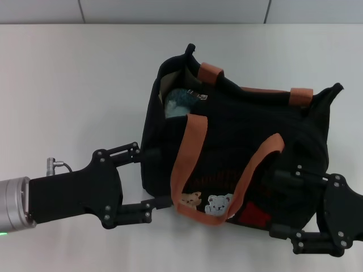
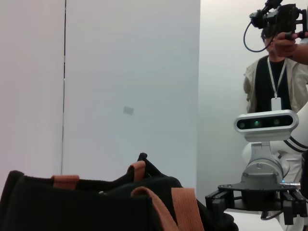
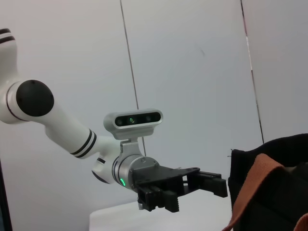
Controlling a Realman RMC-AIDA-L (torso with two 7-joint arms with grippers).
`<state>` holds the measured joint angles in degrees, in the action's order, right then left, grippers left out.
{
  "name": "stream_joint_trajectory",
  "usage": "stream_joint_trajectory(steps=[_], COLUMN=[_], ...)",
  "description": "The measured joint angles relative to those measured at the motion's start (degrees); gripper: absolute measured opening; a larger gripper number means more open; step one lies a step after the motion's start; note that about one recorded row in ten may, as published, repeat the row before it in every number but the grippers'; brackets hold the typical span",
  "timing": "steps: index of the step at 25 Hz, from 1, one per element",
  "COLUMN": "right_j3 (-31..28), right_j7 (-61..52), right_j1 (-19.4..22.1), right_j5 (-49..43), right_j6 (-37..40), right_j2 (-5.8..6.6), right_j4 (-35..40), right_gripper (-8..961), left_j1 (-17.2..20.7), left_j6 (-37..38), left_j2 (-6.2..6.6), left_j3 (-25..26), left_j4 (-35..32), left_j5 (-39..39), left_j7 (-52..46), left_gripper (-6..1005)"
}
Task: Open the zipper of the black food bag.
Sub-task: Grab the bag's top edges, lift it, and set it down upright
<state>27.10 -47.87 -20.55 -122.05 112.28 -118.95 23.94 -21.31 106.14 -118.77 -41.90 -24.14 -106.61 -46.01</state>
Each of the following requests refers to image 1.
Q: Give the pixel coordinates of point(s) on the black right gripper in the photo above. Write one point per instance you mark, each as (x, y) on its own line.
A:
(343, 215)

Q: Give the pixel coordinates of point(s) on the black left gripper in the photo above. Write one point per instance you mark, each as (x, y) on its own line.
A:
(73, 192)

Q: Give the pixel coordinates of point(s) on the silver zipper pull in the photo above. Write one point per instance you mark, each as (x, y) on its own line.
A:
(198, 95)

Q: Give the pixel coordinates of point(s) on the teal fluffy cloth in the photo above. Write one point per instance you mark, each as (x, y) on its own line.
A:
(177, 105)

